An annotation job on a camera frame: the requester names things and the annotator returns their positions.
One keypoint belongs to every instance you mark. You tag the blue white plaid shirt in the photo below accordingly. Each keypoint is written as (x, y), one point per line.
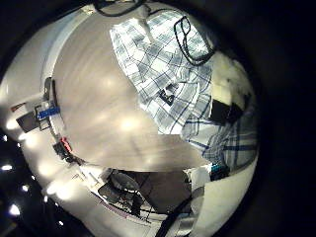
(158, 72)

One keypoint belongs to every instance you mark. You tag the red clamp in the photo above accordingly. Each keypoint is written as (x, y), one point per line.
(65, 143)

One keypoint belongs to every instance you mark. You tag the blue tape strip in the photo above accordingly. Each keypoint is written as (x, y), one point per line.
(49, 112)

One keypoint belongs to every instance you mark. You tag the dark grey flat box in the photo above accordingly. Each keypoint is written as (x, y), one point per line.
(27, 121)

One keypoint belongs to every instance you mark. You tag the white post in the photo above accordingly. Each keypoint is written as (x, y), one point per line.
(200, 176)

